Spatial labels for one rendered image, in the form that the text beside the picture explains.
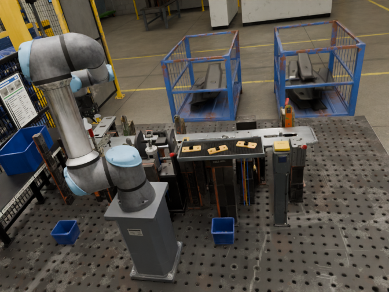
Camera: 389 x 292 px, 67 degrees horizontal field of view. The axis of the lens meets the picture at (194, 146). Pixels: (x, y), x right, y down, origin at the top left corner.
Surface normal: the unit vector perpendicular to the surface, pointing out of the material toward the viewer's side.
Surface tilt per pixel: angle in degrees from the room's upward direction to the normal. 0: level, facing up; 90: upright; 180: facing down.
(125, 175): 90
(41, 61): 77
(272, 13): 90
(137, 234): 90
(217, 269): 0
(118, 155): 8
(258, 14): 90
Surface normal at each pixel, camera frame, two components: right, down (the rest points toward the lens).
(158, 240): 0.55, 0.37
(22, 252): -0.15, -0.84
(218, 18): -0.24, 0.55
